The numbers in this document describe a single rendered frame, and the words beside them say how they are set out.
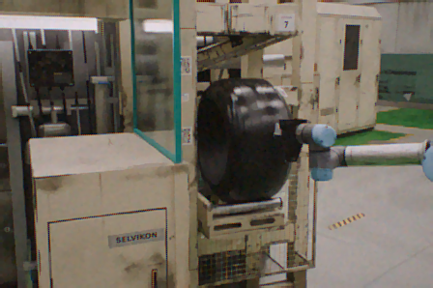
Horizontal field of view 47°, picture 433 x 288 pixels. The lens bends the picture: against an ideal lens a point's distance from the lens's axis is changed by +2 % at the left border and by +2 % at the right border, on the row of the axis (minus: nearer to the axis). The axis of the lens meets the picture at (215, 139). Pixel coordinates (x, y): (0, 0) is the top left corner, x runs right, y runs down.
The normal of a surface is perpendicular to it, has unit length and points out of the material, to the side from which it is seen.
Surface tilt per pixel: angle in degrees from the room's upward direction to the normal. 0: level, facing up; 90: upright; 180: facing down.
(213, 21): 90
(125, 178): 90
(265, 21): 90
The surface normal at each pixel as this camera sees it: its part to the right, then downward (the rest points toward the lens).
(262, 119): 0.32, -0.30
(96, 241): 0.36, 0.18
